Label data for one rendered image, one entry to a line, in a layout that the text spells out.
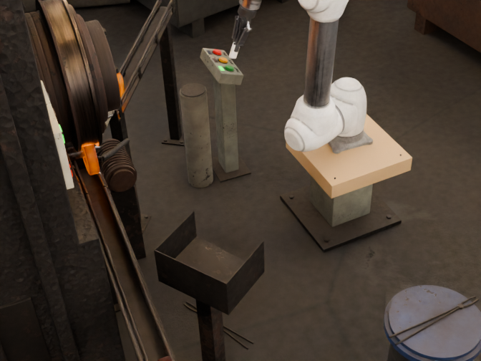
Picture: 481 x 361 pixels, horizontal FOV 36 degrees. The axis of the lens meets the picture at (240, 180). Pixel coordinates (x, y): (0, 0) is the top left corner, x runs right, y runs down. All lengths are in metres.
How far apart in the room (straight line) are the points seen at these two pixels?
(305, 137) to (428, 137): 1.21
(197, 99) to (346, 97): 0.68
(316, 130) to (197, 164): 0.81
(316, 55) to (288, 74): 1.66
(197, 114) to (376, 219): 0.92
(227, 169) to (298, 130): 0.84
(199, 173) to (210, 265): 1.19
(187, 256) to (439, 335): 0.82
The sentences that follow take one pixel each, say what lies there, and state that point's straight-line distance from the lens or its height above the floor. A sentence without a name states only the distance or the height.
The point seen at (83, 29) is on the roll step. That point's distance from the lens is 2.23.
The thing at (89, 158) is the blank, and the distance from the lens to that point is 2.45.
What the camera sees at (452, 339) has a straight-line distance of 2.45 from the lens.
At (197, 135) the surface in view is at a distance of 3.37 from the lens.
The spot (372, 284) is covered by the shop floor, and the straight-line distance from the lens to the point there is 3.13.
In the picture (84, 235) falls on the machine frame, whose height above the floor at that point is 0.87.
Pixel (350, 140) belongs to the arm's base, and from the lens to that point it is 3.09.
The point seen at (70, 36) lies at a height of 1.30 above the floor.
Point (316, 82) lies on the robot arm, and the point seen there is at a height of 0.82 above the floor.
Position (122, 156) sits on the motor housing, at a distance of 2.94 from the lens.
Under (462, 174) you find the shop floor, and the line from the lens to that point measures 3.73.
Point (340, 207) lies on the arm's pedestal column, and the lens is 3.27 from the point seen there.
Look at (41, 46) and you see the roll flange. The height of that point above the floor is 1.28.
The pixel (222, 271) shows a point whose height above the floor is 0.60.
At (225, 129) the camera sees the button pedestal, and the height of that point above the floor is 0.27.
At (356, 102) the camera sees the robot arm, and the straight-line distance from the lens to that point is 2.98.
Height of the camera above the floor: 2.31
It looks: 40 degrees down
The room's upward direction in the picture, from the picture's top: 2 degrees counter-clockwise
